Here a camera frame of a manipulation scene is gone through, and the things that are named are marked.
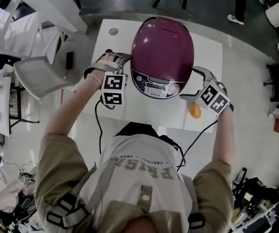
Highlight person's beige shirt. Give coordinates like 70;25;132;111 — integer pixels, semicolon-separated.
34;132;234;233

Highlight purple rice cooker lid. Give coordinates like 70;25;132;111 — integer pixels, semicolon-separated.
131;16;195;82

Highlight white folding chair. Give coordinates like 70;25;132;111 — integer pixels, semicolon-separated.
13;30;98;99

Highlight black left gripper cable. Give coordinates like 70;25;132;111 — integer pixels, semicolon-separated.
95;98;117;155

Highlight person's black shorts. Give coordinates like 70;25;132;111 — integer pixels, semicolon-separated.
114;121;160;138

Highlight white side table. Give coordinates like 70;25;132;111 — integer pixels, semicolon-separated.
0;75;13;138

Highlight white metal shelf rack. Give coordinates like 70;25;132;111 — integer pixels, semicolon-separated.
0;0;65;65

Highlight white square table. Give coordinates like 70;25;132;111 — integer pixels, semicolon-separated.
83;18;224;133

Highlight person's right forearm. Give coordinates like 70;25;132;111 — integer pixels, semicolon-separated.
212;109;235;169

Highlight black waist cable hub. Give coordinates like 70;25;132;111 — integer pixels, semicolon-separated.
160;134;182;152

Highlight black phone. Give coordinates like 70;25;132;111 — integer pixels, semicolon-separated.
66;51;74;70

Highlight pearl bracelet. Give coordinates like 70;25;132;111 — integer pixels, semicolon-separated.
87;73;103;87

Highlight person's left forearm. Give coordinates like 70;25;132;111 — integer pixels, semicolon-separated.
43;74;103;143

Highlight row of black pouches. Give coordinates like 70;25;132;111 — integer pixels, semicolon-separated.
0;54;17;73

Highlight person's left hand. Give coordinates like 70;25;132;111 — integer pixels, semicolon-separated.
97;53;124;69

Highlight orange fruit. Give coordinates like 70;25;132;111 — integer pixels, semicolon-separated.
187;102;202;118

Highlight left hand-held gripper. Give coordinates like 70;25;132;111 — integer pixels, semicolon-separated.
82;49;132;107

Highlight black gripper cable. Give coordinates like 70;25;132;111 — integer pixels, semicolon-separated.
177;119;219;172
95;98;117;155

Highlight black wire rack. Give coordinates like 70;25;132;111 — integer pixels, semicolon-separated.
8;88;40;128

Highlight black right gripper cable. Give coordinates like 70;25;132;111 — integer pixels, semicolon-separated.
177;119;219;172

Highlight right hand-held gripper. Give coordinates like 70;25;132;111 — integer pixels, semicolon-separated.
179;66;234;117

